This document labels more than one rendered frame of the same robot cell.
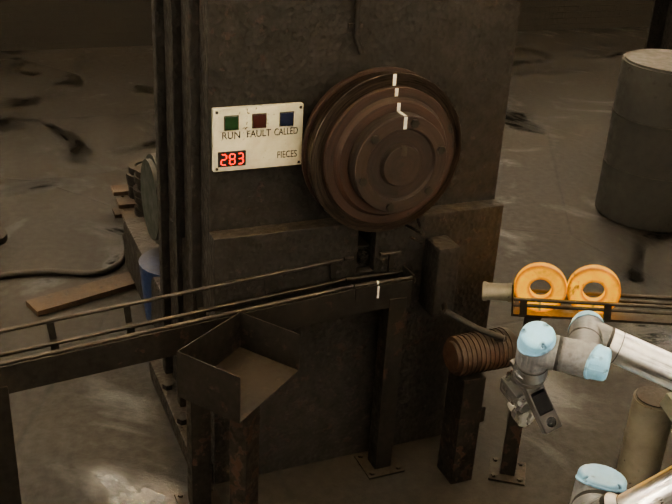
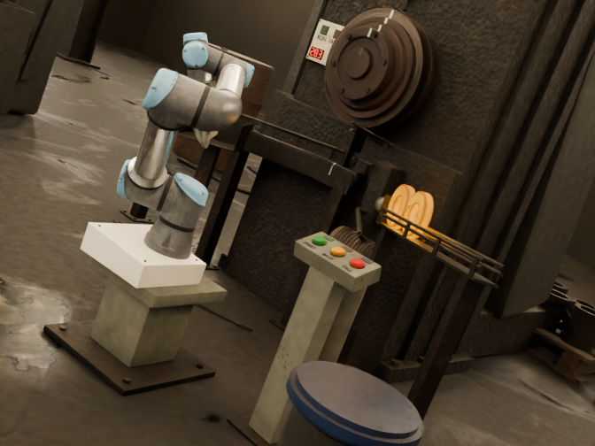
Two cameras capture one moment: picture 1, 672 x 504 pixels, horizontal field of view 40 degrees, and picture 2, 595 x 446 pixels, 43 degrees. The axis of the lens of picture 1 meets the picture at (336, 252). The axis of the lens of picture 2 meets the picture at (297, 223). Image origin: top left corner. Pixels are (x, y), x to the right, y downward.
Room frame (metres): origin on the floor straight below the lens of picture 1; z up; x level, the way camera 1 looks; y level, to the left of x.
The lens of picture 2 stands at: (1.06, -2.83, 1.09)
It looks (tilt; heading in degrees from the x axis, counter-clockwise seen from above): 12 degrees down; 63
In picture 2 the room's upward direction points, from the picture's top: 21 degrees clockwise
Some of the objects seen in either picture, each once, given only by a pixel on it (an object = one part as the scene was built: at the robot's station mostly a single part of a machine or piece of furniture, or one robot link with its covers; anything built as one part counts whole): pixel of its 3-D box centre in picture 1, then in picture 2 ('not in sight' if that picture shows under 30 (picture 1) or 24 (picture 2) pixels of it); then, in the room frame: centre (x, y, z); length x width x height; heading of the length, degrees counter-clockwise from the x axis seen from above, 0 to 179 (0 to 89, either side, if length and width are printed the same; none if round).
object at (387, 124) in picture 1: (398, 163); (360, 64); (2.42, -0.16, 1.11); 0.28 x 0.06 x 0.28; 114
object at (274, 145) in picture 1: (257, 137); (335, 46); (2.47, 0.24, 1.15); 0.26 x 0.02 x 0.18; 114
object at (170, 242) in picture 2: not in sight; (172, 234); (1.76, -0.65, 0.43); 0.15 x 0.15 x 0.10
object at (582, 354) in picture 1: (583, 355); (200, 56); (1.70, -0.54, 0.96); 0.11 x 0.11 x 0.08; 74
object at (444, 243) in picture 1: (438, 275); (381, 194); (2.62, -0.33, 0.68); 0.11 x 0.08 x 0.24; 24
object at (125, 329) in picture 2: not in sight; (142, 318); (1.76, -0.65, 0.13); 0.40 x 0.40 x 0.26; 31
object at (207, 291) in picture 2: not in sight; (157, 275); (1.76, -0.65, 0.28); 0.32 x 0.32 x 0.04; 31
